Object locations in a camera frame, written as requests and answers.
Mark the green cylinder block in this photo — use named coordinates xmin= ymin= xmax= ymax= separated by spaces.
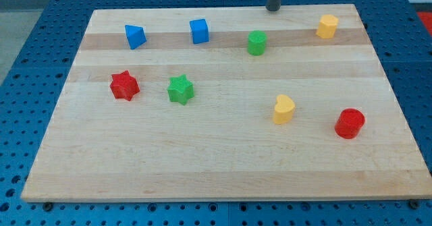
xmin=247 ymin=30 xmax=267 ymax=56

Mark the green star block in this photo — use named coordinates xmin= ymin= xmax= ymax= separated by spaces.
xmin=167 ymin=74 xmax=194 ymax=105

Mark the red star block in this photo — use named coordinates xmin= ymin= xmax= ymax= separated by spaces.
xmin=110 ymin=70 xmax=140 ymax=101

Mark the yellow hexagon block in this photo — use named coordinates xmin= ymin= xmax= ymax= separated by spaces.
xmin=316 ymin=14 xmax=339 ymax=38

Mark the blue cube block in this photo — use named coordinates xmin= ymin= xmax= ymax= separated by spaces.
xmin=190 ymin=18 xmax=209 ymax=45

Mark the light wooden board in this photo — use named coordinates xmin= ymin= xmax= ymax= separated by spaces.
xmin=21 ymin=4 xmax=431 ymax=202

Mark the yellow heart block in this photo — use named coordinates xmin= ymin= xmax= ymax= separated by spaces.
xmin=273 ymin=94 xmax=296 ymax=125

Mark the red cylinder block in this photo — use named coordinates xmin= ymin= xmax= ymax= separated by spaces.
xmin=334 ymin=108 xmax=365 ymax=139

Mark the blue triangle block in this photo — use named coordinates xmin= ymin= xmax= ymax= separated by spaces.
xmin=125 ymin=25 xmax=146 ymax=50

